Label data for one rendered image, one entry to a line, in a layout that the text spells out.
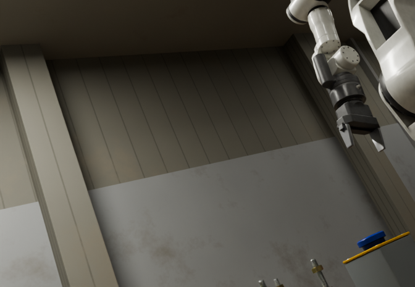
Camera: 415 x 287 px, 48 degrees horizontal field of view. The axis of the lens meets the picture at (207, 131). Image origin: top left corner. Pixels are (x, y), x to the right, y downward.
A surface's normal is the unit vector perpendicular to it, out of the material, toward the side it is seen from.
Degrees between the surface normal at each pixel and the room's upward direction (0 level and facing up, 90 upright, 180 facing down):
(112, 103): 90
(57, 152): 90
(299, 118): 90
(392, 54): 67
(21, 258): 90
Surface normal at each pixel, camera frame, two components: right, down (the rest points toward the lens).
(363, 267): -0.81, 0.13
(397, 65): -0.91, -0.22
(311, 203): 0.40, -0.51
